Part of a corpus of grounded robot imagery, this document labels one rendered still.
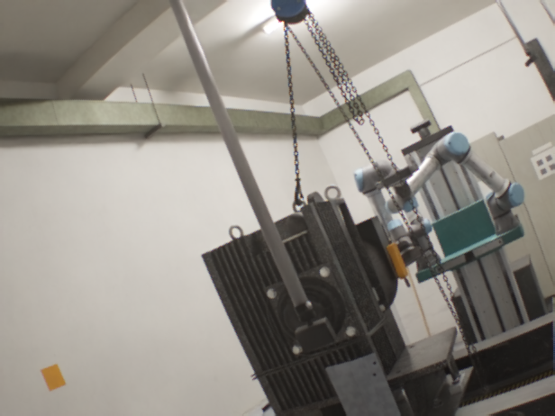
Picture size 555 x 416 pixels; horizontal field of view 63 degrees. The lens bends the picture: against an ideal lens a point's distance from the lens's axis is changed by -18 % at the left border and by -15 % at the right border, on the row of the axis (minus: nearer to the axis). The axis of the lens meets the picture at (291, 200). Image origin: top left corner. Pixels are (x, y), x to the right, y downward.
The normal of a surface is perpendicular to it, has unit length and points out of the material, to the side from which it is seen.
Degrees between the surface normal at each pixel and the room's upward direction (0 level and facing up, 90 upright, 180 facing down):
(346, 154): 90
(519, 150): 90
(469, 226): 90
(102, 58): 90
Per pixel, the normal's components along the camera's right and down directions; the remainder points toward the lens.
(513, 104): -0.46, 0.09
